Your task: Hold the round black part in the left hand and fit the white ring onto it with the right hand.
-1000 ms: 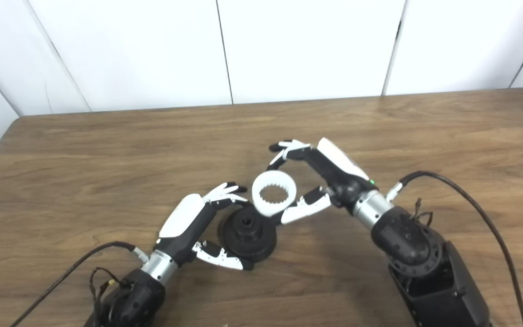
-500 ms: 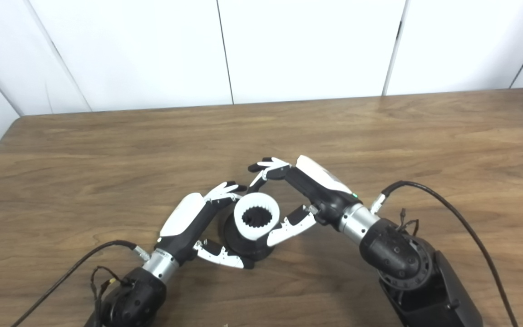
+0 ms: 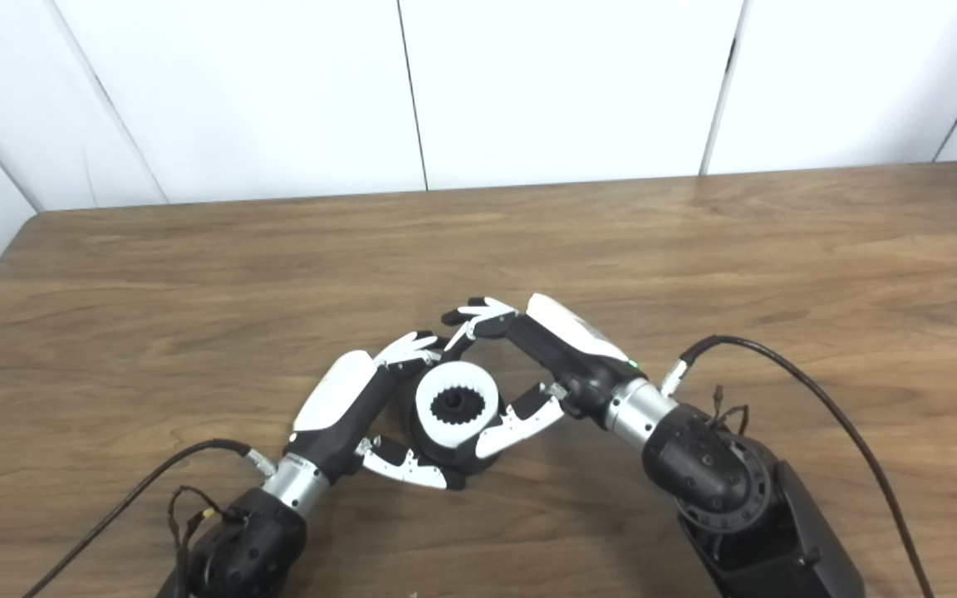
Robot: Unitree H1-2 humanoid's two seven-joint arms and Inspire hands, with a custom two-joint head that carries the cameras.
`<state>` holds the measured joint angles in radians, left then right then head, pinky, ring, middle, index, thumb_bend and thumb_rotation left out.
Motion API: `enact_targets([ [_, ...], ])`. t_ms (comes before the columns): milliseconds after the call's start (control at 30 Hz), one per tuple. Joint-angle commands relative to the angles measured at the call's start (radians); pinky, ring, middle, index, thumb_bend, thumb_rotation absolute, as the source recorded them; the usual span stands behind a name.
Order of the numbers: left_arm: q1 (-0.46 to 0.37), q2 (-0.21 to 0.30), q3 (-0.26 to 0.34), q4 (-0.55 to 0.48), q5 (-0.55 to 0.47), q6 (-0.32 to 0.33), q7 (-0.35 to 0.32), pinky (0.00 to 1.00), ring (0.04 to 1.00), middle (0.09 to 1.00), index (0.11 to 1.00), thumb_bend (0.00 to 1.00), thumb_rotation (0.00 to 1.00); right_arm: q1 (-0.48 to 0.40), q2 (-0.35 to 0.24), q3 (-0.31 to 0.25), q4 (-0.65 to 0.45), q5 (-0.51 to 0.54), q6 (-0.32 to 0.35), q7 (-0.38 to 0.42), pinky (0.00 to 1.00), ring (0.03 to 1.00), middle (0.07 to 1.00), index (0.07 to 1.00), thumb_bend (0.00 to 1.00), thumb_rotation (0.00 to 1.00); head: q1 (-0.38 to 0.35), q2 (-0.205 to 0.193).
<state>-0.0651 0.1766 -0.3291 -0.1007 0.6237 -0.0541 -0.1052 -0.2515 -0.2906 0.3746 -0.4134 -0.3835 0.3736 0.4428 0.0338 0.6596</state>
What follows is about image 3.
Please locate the round black plastic part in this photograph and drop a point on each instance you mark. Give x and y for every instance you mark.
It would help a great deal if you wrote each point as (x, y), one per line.
(449, 461)

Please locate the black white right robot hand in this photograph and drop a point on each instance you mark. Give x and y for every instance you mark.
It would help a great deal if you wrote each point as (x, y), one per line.
(578, 357)

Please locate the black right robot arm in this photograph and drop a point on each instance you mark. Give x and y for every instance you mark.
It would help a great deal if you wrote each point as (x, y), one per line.
(719, 482)

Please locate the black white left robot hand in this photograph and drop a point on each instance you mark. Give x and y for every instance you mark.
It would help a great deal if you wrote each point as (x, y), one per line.
(337, 394)

